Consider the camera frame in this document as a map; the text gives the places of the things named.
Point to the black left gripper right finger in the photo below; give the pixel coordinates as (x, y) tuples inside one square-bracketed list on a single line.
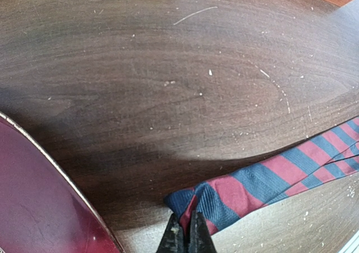
[(200, 239)]

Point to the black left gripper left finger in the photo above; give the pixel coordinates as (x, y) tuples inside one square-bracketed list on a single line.
[(173, 237)]

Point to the round red tray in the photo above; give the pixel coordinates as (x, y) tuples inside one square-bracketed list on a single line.
[(42, 210)]

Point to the red navy striped tie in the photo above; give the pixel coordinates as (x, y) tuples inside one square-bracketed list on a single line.
[(226, 199)]

